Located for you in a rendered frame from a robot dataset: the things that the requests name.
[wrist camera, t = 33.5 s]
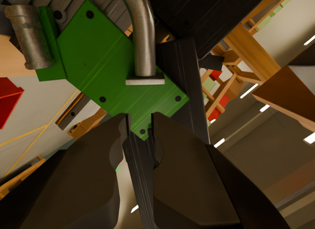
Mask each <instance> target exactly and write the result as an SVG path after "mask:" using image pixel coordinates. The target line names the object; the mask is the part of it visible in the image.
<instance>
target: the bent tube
mask: <svg viewBox="0 0 315 229"><path fill-rule="evenodd" d="M123 2H124V3H125V5H126V7H127V9H128V12H129V14H130V18H131V22H132V28H133V43H134V59H135V73H128V75H127V78H126V80H125V82H126V85H139V84H165V76H164V73H163V72H156V42H155V20H154V14H153V10H152V6H151V3H150V0H123Z"/></svg>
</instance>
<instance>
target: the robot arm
mask: <svg viewBox="0 0 315 229"><path fill-rule="evenodd" d="M130 129H131V114H127V113H119V114H117V115H116V116H114V117H112V118H111V119H109V120H107V121H105V122H104V123H102V124H100V125H98V126H96V127H95V128H93V129H91V130H90V131H88V132H87V133H85V134H84V135H82V136H81V137H80V138H78V139H77V140H76V141H75V142H74V143H73V144H72V145H71V146H70V147H69V148H68V149H61V150H58V151H57V152H56V153H55V154H54V155H52V156H51V157H50V158H49V159H48V160H47V161H45V162H44V163H43V164H42V165H41V166H40V167H38V168H37V169H36V170H35V171H34V172H32V173H31V174H30V175H29V176H28V177H27V178H25V179H24V180H23V181H22V182H21V183H20V184H18V185H17V186H16V187H15V188H14V189H12V191H11V192H9V193H8V194H7V195H6V196H5V197H4V198H2V199H1V200H0V229H114V228H115V226H116V225H117V222H118V217H119V209H120V193H119V187H118V180H117V174H116V168H117V167H118V165H119V164H120V163H121V162H122V160H123V158H124V157H123V149H122V144H123V142H124V141H125V140H126V139H127V137H129V136H130ZM151 136H154V138H155V156H156V159H157V161H158V162H159V164H158V166H157V167H156V168H155V169H154V171H153V211H154V222H155V224H156V225H157V227H159V228H160V229H291V228H290V227H289V225H288V224H287V222H286V221H285V219H284V218H283V216H282V215H281V214H280V212H279V211H278V210H277V209H276V207H275V206H274V205H273V204H272V202H271V201H270V200H269V199H268V198H267V197H266V195H265V194H264V193H263V192H262V191H261V190H260V189H259V188H258V187H257V186H256V185H255V184H254V183H253V182H252V181H251V180H250V179H249V178H247V177H246V176H245V175H244V174H243V173H242V172H241V171H240V170H239V169H238V168H237V167H236V166H235V165H234V164H233V163H232V162H230V161H229V160H228V159H227V158H226V157H225V156H224V155H223V154H222V153H221V152H220V151H219V150H218V149H217V148H216V147H215V146H214V145H213V144H211V145H207V144H206V143H205V142H204V141H203V140H202V139H201V138H199V137H198V136H197V135H196V134H195V133H194V132H192V131H191V130H189V129H188V128H186V127H185V126H183V125H181V124H180V123H178V122H176V121H174V120H173V119H171V118H169V117H167V116H166V115H164V114H162V113H160V112H154V113H151Z"/></svg>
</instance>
